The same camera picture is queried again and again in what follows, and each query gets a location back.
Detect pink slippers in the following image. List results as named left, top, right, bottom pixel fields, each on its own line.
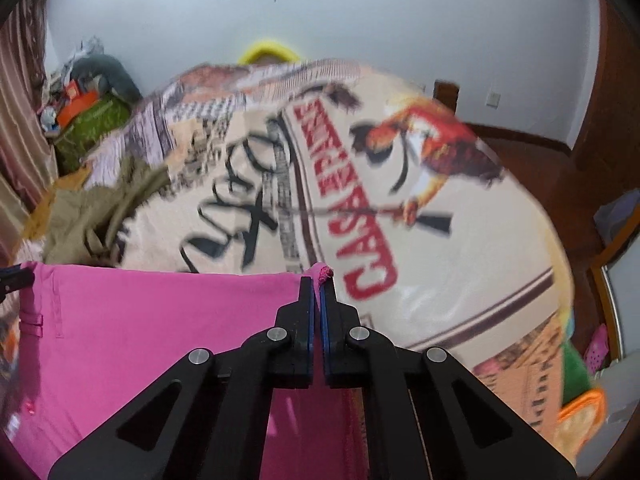
left=585, top=323, right=612, bottom=376

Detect orange box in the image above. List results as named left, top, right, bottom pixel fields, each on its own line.
left=55, top=91, right=101, bottom=128

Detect orange plush cushion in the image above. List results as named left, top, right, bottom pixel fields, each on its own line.
left=556, top=389, right=609, bottom=467

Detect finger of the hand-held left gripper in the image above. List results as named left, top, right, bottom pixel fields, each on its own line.
left=0, top=265, right=37, bottom=302

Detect striped pink curtain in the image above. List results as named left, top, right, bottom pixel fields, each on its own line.
left=0, top=0, right=61, bottom=261

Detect green cardboard box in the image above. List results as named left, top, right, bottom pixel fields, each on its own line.
left=52, top=97, right=135, bottom=175

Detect grey purple cloth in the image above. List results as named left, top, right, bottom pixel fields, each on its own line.
left=594, top=194, right=640, bottom=247

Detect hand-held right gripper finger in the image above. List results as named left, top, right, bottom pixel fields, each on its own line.
left=319, top=279, right=577, bottom=480
left=47, top=276, right=316, bottom=480

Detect mustard yellow cloth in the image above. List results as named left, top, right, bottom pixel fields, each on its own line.
left=22, top=166, right=93, bottom=238

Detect yellow ring cushion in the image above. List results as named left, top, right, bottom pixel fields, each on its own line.
left=239, top=37, right=302, bottom=66

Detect wooden door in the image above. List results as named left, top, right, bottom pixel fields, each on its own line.
left=595, top=0, right=640, bottom=161

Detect wooden framed mirror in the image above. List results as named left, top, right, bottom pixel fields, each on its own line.
left=589, top=229, right=640, bottom=367

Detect wooden post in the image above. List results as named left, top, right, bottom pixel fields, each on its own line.
left=433, top=79, right=460, bottom=112

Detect olive green garment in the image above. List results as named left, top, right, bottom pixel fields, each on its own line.
left=42, top=155, right=171, bottom=267

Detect crumpled grey cloth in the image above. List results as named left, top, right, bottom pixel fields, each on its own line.
left=74, top=37, right=105, bottom=62

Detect pink pants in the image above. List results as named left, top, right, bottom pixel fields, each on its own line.
left=5, top=261, right=372, bottom=480

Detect grey bolster pillow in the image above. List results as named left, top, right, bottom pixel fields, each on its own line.
left=70, top=55, right=144, bottom=102

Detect printed blanket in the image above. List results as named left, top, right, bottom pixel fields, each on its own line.
left=82, top=59, right=576, bottom=441

